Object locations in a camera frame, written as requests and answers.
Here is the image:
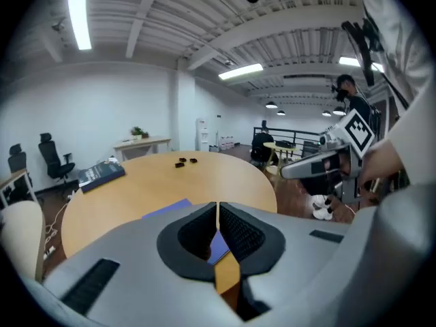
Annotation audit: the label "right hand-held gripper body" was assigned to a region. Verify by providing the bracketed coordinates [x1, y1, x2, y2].
[318, 109, 376, 202]

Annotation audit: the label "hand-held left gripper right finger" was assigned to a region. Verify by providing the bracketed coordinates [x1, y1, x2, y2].
[219, 202, 352, 322]

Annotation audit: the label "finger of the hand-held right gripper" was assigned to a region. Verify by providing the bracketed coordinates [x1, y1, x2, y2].
[281, 149, 343, 181]

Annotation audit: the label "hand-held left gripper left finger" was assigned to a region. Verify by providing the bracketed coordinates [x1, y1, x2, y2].
[42, 202, 245, 327]

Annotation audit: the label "thin purple book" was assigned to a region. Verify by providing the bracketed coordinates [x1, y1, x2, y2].
[141, 198, 231, 266]

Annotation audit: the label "person's right forearm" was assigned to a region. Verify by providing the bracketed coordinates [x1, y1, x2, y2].
[360, 138, 409, 187]

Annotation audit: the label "thick dark blue book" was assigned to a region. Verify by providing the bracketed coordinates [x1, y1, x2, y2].
[77, 157, 127, 195]

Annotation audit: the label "small yellow round table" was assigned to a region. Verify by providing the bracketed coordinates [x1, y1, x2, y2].
[262, 142, 298, 176]

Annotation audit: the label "black metal railing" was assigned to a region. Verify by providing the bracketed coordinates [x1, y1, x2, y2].
[253, 126, 330, 151]

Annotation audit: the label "ceiling tube light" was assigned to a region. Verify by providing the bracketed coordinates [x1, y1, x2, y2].
[66, 0, 93, 52]
[217, 63, 265, 81]
[338, 56, 385, 74]

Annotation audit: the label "round wooden table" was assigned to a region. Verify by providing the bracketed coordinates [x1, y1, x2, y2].
[61, 151, 279, 296]

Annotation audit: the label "white water dispenser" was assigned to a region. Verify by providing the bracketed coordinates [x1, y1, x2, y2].
[194, 117, 210, 153]

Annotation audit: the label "person's white shirt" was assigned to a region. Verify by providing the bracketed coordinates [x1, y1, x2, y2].
[352, 0, 436, 187]

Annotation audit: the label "cream oval table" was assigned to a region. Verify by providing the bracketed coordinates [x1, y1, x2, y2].
[0, 200, 47, 283]

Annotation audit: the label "light wood desk white legs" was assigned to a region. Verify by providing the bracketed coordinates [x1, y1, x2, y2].
[0, 168, 39, 211]
[112, 136, 172, 163]

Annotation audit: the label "black office chair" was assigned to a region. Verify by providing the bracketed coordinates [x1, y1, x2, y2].
[37, 132, 76, 184]
[7, 143, 34, 199]

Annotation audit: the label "potted green plant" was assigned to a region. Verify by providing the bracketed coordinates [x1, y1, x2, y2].
[129, 125, 150, 141]

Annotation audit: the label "black chest mount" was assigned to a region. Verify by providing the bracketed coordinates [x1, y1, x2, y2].
[341, 18, 409, 110]

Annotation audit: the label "white floor cable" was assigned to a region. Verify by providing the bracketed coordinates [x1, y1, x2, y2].
[43, 189, 74, 249]

